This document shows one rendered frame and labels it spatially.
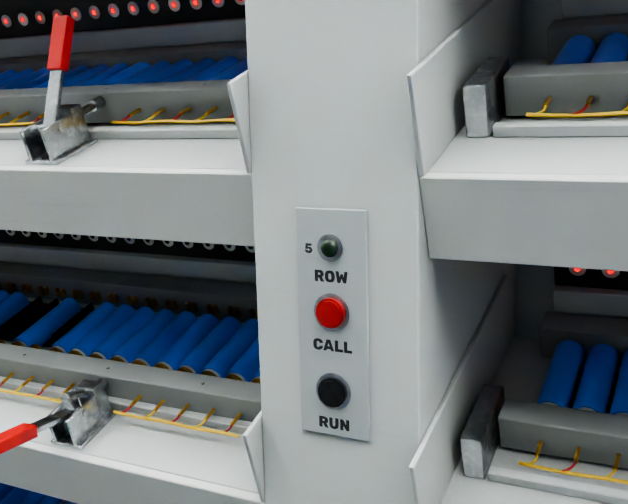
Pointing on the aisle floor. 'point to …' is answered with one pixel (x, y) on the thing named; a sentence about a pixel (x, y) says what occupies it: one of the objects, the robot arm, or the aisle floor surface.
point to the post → (363, 36)
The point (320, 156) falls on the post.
